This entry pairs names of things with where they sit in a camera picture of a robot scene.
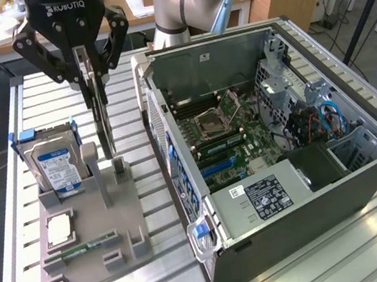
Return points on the blue expansion slot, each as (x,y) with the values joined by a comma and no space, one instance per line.
(218,168)

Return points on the white box with round hole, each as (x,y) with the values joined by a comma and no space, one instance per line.
(3,29)

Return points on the black graphics card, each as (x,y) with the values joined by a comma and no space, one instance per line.
(103,126)

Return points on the stack of papers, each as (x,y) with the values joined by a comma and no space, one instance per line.
(137,8)

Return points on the hard disk in blue carrier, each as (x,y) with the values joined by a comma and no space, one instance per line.
(57,166)

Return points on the open dark PC case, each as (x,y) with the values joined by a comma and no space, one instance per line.
(296,224)

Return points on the grey power supply unit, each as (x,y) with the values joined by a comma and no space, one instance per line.
(236,212)

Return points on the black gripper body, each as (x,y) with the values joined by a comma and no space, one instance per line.
(68,27)

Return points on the black air shroud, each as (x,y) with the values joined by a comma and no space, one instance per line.
(319,166)

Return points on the green motherboard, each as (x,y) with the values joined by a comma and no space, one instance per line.
(245,131)

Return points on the metal socket cover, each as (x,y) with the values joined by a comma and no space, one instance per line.
(229,102)

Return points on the grey parts rack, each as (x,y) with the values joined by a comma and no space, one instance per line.
(94,269)

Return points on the green RAM stick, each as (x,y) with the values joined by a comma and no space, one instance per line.
(217,148)
(81,247)

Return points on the silver CPU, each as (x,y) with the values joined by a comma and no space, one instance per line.
(59,229)

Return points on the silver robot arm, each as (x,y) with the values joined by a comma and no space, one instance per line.
(183,0)

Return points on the CPU socket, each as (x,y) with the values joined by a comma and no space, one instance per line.
(212,122)

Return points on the blue case latch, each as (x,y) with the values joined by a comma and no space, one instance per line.
(201,233)

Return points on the small metal disk bay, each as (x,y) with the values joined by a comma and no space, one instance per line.
(360,148)

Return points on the large metal disk bay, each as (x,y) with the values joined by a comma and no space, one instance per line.
(275,97)

